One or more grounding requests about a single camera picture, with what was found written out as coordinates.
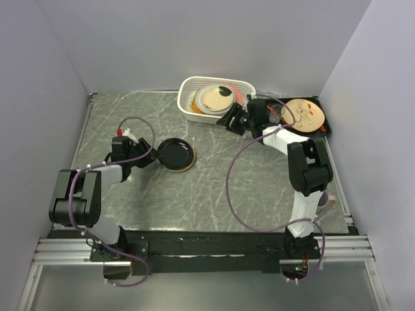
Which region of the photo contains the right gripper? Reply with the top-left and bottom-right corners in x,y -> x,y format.
217,102 -> 255,136

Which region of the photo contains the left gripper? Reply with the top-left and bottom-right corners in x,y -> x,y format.
126,137 -> 163,168

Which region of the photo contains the white scalloped bowl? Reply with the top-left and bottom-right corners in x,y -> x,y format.
194,86 -> 233,116

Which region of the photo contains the black glossy saucer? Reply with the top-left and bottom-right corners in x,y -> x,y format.
157,138 -> 196,172

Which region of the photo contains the cream green glazed saucer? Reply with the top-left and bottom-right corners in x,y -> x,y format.
198,85 -> 235,111

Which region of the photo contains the orange woven tray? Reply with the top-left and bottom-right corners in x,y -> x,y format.
190,88 -> 204,115

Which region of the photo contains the small beige saucer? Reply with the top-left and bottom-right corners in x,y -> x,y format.
160,152 -> 196,172

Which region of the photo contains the cream plate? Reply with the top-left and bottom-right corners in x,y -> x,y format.
224,83 -> 244,106

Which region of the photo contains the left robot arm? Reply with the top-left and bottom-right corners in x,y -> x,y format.
49,135 -> 161,260

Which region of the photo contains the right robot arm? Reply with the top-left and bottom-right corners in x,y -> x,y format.
217,98 -> 333,258

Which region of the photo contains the white perforated plastic bin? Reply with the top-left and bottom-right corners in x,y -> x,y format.
176,76 -> 257,124

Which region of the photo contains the black serving tray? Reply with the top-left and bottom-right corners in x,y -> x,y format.
247,95 -> 331,138

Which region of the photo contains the clear glass cup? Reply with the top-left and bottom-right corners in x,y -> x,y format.
267,104 -> 285,124

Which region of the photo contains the floral peach plate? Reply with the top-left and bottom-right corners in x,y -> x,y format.
281,98 -> 326,133

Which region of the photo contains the pink purple mug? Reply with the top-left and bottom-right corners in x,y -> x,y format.
317,191 -> 337,210

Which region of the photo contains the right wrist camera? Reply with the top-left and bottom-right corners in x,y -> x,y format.
246,93 -> 257,100

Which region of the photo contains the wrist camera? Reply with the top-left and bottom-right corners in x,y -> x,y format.
117,128 -> 138,144
246,93 -> 257,100

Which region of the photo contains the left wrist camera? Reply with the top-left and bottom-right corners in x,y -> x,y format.
117,128 -> 138,144

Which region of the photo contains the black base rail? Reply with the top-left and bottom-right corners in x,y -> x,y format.
89,228 -> 359,279

